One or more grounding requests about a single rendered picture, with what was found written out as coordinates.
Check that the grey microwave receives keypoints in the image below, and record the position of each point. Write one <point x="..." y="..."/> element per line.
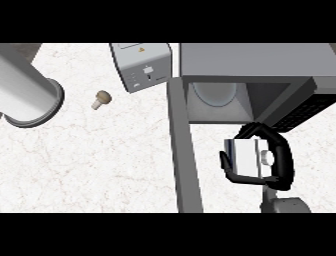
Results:
<point x="264" y="76"/>

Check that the grey toaster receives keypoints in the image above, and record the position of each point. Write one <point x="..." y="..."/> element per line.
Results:
<point x="143" y="68"/>

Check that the beige mushroom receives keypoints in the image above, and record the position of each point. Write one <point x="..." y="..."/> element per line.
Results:
<point x="100" y="99"/>

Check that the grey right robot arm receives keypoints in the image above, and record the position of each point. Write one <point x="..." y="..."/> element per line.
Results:
<point x="283" y="205"/>

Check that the white paper towel roll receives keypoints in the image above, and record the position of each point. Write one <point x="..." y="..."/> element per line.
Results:
<point x="13" y="88"/>

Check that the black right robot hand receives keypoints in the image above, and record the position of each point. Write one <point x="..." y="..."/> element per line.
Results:
<point x="283" y="156"/>

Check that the white milk carton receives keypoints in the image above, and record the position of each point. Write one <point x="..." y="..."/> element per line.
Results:
<point x="246" y="156"/>

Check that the grey microwave door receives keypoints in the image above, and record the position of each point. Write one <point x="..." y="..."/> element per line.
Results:
<point x="183" y="146"/>

